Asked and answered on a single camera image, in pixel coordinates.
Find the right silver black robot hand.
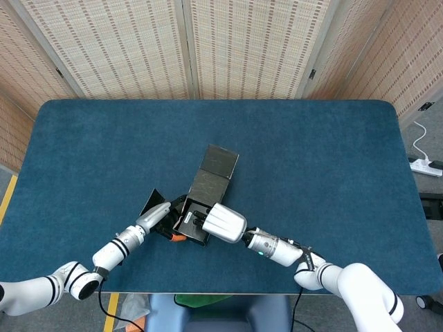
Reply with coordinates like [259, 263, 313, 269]
[192, 202, 248, 245]

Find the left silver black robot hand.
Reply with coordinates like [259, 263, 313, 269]
[135, 194, 190, 243]

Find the black cardboard folding box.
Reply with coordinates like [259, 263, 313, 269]
[140, 144, 240, 248]

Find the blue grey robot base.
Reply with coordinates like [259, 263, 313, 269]
[143, 293, 293, 332]

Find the translucent plastic bag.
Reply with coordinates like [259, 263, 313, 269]
[116, 293, 152, 331]

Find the blue felt table cover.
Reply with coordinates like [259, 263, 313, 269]
[0, 99, 437, 295]

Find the woven bamboo screen panel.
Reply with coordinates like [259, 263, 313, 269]
[300, 0, 443, 131]
[181, 0, 342, 101]
[6, 0, 200, 101]
[0, 0, 86, 120]
[0, 93, 35, 174]

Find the white power strip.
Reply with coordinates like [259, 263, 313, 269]
[409, 157, 443, 178]

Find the black equipment base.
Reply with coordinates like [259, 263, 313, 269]
[419, 192, 443, 219]

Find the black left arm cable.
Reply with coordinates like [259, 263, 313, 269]
[98, 275, 146, 332]

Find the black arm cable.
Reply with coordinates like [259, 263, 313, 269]
[289, 286, 305, 332]
[98, 275, 146, 332]

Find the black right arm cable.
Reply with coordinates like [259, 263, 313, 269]
[289, 286, 305, 332]

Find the white power cable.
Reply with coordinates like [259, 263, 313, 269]
[413, 120, 432, 163]

